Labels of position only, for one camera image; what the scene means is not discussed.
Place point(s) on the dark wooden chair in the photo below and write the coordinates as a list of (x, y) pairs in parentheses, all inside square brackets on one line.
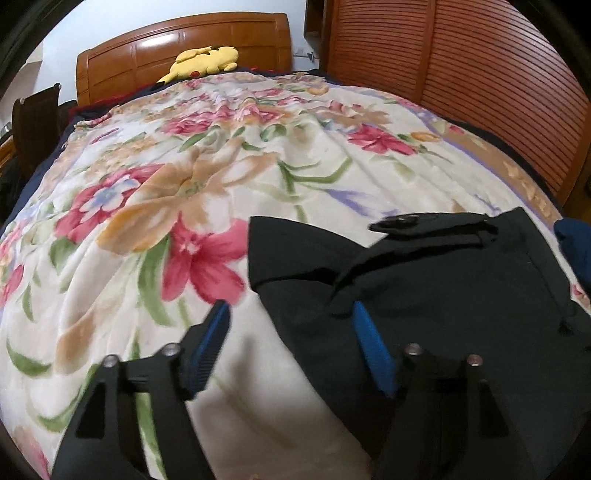
[(37, 125)]

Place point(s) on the wooden desk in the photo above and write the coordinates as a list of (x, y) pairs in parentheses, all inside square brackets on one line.
[(7, 151)]

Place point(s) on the floral bed blanket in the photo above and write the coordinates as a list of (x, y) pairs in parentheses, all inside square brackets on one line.
[(142, 223)]

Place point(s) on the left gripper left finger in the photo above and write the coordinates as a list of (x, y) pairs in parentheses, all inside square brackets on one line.
[(129, 403)]

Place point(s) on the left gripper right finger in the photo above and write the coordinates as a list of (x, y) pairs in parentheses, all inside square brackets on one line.
[(446, 420)]

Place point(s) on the blue cloth on bed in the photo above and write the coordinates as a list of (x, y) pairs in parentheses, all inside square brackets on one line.
[(574, 237)]

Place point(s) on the wooden bed headboard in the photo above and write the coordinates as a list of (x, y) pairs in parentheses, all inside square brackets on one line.
[(133, 60)]

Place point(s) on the black double-breasted coat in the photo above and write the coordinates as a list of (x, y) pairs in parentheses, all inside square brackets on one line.
[(456, 284)]

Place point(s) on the wooden louvered wardrobe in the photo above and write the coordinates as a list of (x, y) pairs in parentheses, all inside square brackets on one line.
[(517, 69)]

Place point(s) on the yellow plush toy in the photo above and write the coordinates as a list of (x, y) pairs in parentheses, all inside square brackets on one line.
[(200, 62)]

